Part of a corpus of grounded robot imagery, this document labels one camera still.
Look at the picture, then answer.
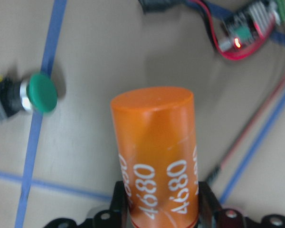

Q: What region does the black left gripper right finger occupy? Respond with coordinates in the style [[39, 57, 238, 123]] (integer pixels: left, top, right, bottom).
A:
[[199, 181, 222, 228]]

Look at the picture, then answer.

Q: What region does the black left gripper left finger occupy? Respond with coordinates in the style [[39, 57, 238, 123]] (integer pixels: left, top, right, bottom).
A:
[[109, 181, 128, 228]]

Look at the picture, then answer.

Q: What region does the orange cylinder with white numbers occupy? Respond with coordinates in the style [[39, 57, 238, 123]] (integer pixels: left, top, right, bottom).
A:
[[111, 86, 199, 228]]

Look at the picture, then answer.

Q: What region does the green button near board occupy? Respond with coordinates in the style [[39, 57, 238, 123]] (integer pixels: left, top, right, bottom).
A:
[[0, 73, 58, 122]]

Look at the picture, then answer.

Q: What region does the red motor controller board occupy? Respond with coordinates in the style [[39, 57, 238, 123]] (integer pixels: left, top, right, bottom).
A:
[[218, 0, 285, 61]]

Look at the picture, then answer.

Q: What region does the red black wire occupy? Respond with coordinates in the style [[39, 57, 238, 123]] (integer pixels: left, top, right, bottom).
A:
[[205, 57, 285, 186]]

